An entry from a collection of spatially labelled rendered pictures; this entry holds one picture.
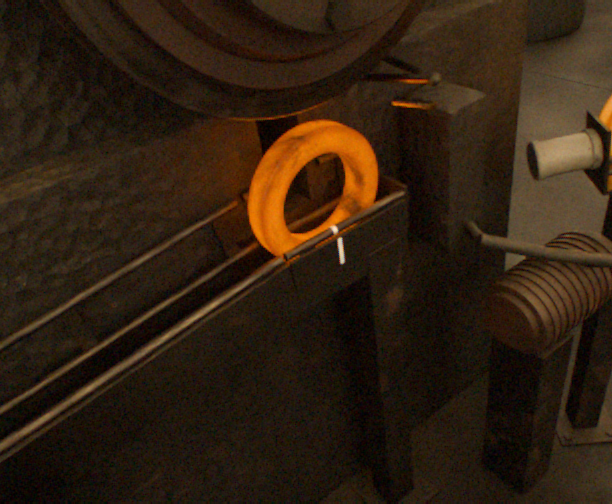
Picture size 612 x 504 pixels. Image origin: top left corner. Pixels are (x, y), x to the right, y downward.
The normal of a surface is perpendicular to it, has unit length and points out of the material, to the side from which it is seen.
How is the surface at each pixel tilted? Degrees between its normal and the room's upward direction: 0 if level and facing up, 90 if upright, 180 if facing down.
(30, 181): 0
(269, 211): 90
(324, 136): 90
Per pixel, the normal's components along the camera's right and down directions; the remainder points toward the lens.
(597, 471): -0.15, -0.78
